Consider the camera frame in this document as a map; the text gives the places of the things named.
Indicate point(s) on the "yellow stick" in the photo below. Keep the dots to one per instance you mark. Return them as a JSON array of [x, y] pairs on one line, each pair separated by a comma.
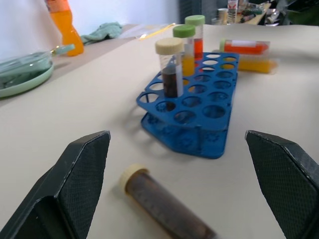
[[157, 31]]

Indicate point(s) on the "green-capped yellow liquid tube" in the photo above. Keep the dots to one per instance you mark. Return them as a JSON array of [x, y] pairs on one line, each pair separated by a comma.
[[187, 53]]

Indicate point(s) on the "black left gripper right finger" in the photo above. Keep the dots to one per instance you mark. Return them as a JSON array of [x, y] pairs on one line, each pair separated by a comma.
[[286, 181]]

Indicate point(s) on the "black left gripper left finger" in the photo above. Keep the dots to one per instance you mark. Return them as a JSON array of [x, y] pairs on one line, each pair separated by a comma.
[[72, 181]]

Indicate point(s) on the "green-capped red liquid tube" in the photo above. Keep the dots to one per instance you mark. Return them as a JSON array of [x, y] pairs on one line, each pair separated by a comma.
[[245, 47], [197, 37]]

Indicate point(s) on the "green cloth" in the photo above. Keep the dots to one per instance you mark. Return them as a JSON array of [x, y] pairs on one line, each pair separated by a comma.
[[104, 32]]

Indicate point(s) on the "orange soda bottle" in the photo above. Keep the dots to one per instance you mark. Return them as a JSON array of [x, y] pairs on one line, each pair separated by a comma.
[[68, 30]]

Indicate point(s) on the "blue test tube rack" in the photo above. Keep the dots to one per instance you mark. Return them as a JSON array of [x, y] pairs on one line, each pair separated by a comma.
[[199, 104]]

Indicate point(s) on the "cream-capped brown liquid tube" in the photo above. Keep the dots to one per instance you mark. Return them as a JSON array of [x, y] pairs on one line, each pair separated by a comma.
[[164, 201], [170, 72]]

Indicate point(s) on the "light green plate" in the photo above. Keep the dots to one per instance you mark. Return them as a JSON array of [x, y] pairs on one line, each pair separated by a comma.
[[22, 83]]

